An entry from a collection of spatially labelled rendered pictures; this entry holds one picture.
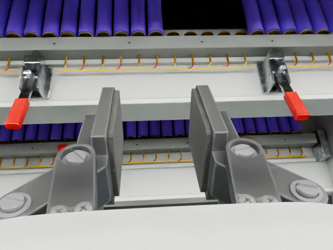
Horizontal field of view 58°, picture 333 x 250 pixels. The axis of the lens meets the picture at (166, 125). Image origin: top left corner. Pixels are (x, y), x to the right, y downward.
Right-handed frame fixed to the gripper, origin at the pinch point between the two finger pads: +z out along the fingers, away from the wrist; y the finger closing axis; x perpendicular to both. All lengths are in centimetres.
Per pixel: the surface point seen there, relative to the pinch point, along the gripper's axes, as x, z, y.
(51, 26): -2.1, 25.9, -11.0
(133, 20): -1.7, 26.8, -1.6
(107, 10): -0.8, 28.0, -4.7
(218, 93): -8.2, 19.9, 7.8
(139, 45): -3.5, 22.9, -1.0
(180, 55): -4.8, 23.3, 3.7
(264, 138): -21.5, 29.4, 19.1
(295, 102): -6.7, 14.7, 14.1
